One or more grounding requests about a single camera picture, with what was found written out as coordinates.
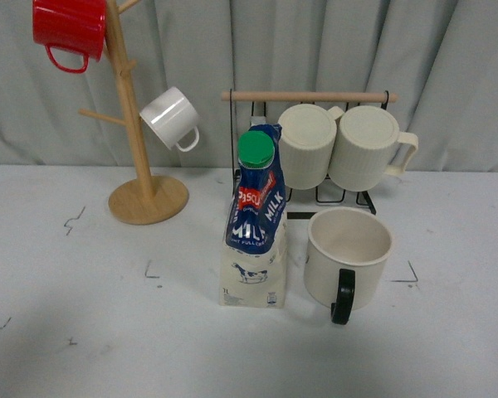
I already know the blue white milk carton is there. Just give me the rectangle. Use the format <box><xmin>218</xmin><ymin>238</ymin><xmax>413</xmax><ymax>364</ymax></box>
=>
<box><xmin>219</xmin><ymin>124</ymin><xmax>287</xmax><ymax>308</ymax></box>

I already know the white mug on tree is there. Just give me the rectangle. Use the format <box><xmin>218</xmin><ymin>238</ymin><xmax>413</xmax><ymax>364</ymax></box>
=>
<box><xmin>139</xmin><ymin>87</ymin><xmax>200</xmax><ymax>153</ymax></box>

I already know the cream ribbed mug right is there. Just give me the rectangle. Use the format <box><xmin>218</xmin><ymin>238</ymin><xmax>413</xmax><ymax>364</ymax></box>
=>
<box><xmin>328</xmin><ymin>105</ymin><xmax>418</xmax><ymax>192</ymax></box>

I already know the grey curtain backdrop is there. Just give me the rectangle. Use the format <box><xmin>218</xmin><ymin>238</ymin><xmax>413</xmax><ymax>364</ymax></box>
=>
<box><xmin>0</xmin><ymin>1</ymin><xmax>498</xmax><ymax>172</ymax></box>

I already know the black wire rack wooden rod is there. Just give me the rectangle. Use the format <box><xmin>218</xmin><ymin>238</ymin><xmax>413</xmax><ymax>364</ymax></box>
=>
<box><xmin>221</xmin><ymin>89</ymin><xmax>399</xmax><ymax>220</ymax></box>

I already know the cream ribbed mug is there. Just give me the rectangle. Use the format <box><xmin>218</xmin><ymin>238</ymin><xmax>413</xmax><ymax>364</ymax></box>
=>
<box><xmin>328</xmin><ymin>105</ymin><xmax>418</xmax><ymax>192</ymax></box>
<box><xmin>278</xmin><ymin>104</ymin><xmax>344</xmax><ymax>190</ymax></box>

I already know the cream ribbed mug left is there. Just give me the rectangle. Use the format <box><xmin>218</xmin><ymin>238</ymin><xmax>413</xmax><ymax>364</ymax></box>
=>
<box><xmin>278</xmin><ymin>104</ymin><xmax>344</xmax><ymax>190</ymax></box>

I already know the wooden mug tree stand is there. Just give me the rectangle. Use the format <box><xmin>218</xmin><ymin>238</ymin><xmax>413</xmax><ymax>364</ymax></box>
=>
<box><xmin>79</xmin><ymin>1</ymin><xmax>189</xmax><ymax>226</ymax></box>

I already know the red mug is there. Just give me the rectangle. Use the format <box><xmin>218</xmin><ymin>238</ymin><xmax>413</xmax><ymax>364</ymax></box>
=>
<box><xmin>32</xmin><ymin>0</ymin><xmax>106</xmax><ymax>74</ymax></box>

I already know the cream mug black handle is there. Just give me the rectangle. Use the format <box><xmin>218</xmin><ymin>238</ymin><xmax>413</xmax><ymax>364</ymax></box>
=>
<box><xmin>304</xmin><ymin>207</ymin><xmax>393</xmax><ymax>325</ymax></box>

